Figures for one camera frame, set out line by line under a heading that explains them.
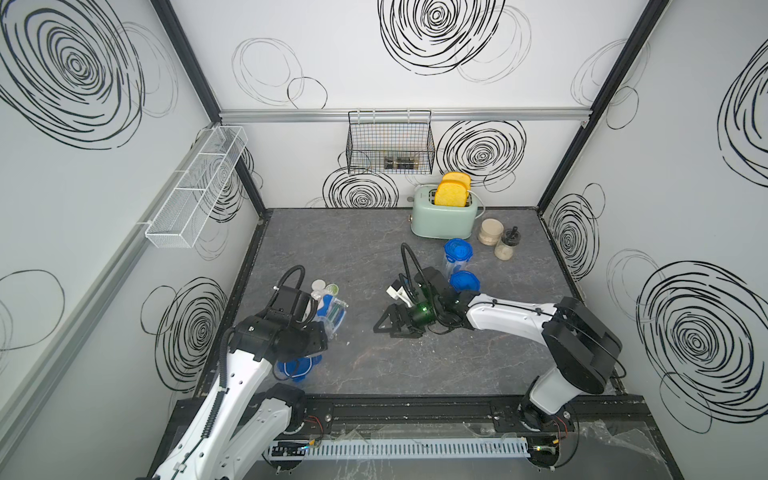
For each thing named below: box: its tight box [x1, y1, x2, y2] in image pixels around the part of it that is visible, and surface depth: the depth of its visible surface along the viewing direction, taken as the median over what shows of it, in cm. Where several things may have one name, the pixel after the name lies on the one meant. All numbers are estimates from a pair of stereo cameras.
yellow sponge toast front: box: [434, 182, 467, 207], surface depth 101 cm
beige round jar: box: [479, 218, 504, 246], surface depth 109 cm
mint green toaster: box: [408, 184, 478, 239], surface depth 105 cm
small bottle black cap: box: [494, 226, 521, 261], surface depth 107 cm
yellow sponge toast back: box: [436, 172, 472, 193], surface depth 102 cm
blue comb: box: [317, 294, 333, 317], surface depth 93 cm
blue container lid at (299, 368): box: [277, 355, 323, 382], surface depth 82 cm
